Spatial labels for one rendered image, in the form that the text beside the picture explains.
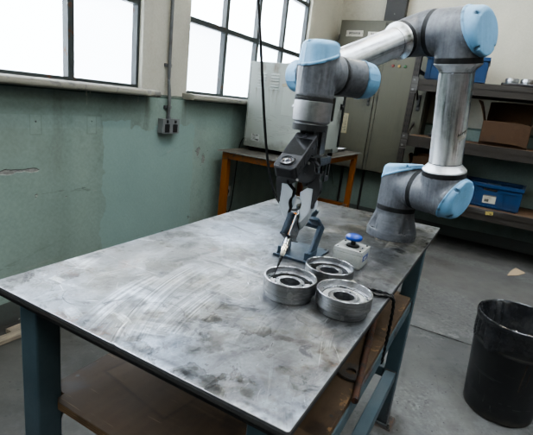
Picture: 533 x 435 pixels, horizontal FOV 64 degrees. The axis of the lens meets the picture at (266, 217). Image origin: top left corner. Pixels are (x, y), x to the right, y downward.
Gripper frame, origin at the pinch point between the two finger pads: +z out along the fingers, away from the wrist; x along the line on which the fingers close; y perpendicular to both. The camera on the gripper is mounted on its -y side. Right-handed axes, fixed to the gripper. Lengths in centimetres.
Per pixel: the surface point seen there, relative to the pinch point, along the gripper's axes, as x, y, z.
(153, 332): 6.8, -32.8, 12.9
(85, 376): 33, -24, 38
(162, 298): 13.6, -23.1, 12.9
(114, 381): 28, -21, 38
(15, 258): 153, 35, 61
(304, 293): -7.9, -8.8, 10.1
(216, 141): 152, 188, 11
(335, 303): -14.4, -10.0, 9.6
